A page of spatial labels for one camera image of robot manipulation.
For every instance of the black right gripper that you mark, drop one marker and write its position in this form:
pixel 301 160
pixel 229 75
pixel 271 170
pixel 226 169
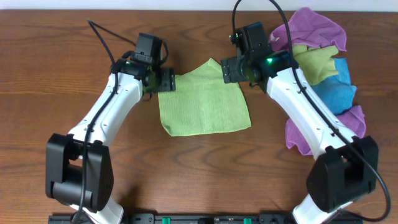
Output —
pixel 230 70

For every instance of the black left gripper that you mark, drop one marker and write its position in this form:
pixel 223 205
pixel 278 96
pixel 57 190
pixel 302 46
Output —
pixel 169 83

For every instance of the light green cloth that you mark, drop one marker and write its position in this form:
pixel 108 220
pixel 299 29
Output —
pixel 203 104

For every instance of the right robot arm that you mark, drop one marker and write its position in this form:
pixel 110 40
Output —
pixel 344 166

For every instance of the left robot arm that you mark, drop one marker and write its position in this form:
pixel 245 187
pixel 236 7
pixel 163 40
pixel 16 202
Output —
pixel 78 170

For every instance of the olive green crumpled cloth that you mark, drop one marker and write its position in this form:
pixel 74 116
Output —
pixel 317 64

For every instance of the purple cloth at top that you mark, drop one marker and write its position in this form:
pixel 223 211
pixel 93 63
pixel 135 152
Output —
pixel 315 30

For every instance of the purple cloth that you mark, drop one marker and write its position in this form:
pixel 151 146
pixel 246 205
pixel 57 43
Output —
pixel 354 119
pixel 315 30

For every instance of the blue crumpled cloth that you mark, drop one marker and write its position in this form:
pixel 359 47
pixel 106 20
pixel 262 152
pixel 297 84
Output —
pixel 337 91

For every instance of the purple cloth at bottom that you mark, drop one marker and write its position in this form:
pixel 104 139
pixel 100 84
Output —
pixel 354 119

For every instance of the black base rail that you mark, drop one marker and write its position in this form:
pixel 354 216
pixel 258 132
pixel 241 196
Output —
pixel 264 218

